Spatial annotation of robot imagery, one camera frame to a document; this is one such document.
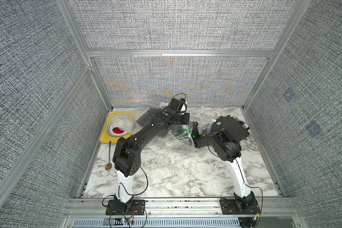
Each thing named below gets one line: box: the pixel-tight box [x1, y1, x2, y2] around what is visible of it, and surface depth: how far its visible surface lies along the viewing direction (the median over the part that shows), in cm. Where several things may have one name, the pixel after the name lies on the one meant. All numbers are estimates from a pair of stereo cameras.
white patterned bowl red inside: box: [105, 115, 134, 138], surface depth 105 cm
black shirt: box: [207, 114, 251, 141], surface depth 105 cm
